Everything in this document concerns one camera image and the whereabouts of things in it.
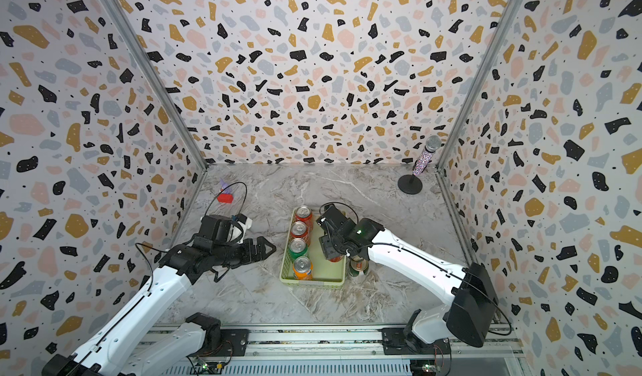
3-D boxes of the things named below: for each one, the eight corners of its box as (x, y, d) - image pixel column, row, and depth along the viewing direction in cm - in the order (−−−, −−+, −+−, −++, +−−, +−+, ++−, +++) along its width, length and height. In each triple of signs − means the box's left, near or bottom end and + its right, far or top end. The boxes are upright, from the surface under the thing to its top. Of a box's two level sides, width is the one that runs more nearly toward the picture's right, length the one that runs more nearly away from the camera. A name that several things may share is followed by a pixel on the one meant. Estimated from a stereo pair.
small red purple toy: (219, 205, 109) (216, 199, 106) (222, 185, 117) (219, 179, 114) (233, 203, 110) (230, 198, 107) (235, 183, 117) (232, 177, 114)
